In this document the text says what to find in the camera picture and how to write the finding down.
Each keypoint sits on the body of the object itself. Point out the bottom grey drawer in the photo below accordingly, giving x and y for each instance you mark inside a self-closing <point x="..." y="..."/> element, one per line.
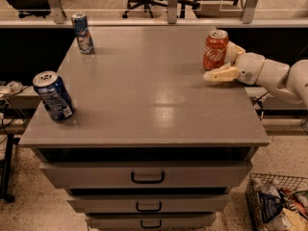
<point x="150" y="221"/>

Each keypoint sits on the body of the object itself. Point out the top grey drawer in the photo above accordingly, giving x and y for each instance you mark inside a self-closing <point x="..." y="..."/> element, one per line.
<point x="132" y="175"/>

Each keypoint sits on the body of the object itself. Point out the black stand left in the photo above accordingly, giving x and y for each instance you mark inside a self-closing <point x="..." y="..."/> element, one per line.
<point x="5" y="166"/>

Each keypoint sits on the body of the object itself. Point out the grey drawer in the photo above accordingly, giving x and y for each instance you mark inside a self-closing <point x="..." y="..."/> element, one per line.
<point x="150" y="221"/>
<point x="144" y="204"/>
<point x="132" y="175"/>

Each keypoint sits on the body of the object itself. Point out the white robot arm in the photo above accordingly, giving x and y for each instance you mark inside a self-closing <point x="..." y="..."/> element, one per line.
<point x="288" y="83"/>

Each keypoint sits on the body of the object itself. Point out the red snack bag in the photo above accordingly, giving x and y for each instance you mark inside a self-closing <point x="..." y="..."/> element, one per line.
<point x="290" y="202"/>

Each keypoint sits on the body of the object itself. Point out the dark blue snack bag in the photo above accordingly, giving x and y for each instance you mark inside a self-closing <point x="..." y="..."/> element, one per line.
<point x="271" y="206"/>

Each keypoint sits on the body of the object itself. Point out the grey drawer cabinet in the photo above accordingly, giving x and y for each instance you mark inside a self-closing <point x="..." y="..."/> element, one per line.
<point x="141" y="97"/>

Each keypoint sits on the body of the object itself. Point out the wire basket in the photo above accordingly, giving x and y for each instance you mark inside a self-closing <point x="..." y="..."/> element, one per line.
<point x="271" y="184"/>

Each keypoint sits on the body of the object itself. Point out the tall blue white can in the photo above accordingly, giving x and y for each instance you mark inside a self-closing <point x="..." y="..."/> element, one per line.
<point x="82" y="32"/>

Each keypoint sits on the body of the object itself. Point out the yellow snack bag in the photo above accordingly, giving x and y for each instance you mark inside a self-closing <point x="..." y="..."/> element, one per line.
<point x="295" y="221"/>

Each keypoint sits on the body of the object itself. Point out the orange coke can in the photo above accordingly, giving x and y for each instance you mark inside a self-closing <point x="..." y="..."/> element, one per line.
<point x="215" y="49"/>

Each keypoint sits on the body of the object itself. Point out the middle grey drawer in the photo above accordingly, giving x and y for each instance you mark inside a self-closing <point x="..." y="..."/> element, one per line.
<point x="144" y="204"/>

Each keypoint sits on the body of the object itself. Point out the black office chair centre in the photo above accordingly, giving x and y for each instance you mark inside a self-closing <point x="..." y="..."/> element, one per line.
<point x="175" y="8"/>

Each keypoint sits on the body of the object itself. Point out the dark blue soda can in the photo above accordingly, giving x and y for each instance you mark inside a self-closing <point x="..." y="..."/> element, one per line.
<point x="55" y="98"/>

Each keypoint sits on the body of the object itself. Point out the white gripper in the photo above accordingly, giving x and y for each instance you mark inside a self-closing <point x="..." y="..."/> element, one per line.
<point x="249" y="67"/>

